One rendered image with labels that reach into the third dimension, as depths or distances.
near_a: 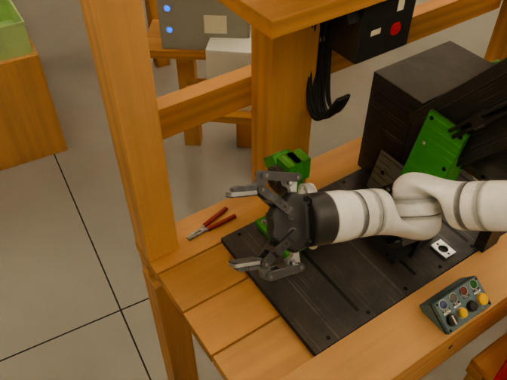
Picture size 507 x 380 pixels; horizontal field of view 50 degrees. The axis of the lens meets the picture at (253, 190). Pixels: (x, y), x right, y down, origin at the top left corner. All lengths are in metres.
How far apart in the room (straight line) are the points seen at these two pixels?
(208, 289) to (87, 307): 1.19
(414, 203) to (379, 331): 0.57
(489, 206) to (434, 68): 0.85
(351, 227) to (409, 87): 0.78
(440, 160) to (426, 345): 0.43
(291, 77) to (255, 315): 0.59
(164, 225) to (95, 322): 1.14
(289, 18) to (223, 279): 0.69
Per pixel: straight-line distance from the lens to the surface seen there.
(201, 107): 1.38
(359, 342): 1.34
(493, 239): 1.58
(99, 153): 3.26
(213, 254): 1.49
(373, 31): 1.33
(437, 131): 1.36
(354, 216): 0.77
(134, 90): 1.15
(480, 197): 0.79
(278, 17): 1.11
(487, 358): 1.52
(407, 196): 0.85
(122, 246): 2.73
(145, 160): 1.26
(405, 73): 1.55
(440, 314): 1.38
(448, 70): 1.59
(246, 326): 1.36
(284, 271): 0.75
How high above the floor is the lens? 2.04
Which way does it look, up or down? 44 degrees down
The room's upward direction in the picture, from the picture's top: straight up
